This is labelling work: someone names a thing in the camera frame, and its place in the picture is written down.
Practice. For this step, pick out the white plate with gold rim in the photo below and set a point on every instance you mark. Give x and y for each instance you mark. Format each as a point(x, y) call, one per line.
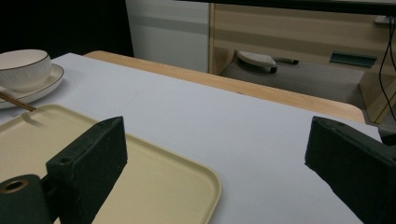
point(46, 84)

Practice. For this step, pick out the white foot pedal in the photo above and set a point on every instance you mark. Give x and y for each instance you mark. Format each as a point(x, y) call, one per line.
point(257, 59)

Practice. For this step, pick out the green flat box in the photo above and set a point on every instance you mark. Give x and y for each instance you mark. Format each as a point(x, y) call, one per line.
point(352, 59)

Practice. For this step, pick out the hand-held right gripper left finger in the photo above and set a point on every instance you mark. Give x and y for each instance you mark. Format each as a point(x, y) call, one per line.
point(90, 161)

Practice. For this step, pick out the white table mat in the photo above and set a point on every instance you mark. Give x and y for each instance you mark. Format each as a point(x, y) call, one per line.
point(218, 130)

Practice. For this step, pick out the wooden table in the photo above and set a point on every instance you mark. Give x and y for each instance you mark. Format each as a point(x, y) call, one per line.
point(236, 84)

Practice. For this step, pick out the beige plastic tray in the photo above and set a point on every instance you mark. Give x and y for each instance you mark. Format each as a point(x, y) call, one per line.
point(162, 186)

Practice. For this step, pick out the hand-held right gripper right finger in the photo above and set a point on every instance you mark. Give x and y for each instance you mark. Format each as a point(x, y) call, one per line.
point(355, 161)

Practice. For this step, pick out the wooden chopstick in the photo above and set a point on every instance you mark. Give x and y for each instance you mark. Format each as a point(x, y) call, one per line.
point(17, 102)

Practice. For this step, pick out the wooden cabinet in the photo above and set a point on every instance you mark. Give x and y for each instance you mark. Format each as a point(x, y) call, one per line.
point(299, 34)

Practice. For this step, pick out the white bowl with gold rim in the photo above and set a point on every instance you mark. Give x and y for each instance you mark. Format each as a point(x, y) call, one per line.
point(21, 70)

